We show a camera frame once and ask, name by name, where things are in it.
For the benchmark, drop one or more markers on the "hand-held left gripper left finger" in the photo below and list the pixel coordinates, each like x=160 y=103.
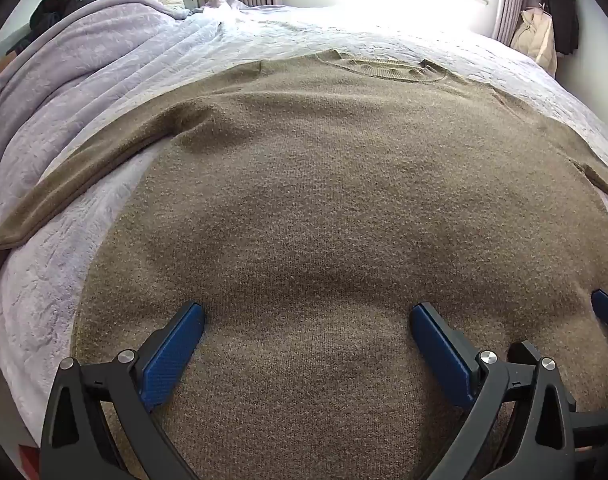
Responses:
x=171 y=347

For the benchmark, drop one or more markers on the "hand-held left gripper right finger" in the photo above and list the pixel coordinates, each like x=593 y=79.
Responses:
x=441 y=347

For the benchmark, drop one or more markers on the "brown knit sweater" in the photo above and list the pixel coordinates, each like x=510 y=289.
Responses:
x=309 y=185

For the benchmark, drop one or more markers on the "white quilted bedspread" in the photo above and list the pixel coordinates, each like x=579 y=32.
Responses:
x=149 y=75

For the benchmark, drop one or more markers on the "beige hanging bag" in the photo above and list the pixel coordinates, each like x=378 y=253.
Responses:
x=533 y=35

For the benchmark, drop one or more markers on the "lilac fleece blanket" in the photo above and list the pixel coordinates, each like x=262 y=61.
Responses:
x=59 y=85

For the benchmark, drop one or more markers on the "black hanging coat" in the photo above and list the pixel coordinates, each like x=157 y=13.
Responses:
x=558 y=10

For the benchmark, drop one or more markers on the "black garment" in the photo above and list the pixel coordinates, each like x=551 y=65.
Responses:
x=59 y=7

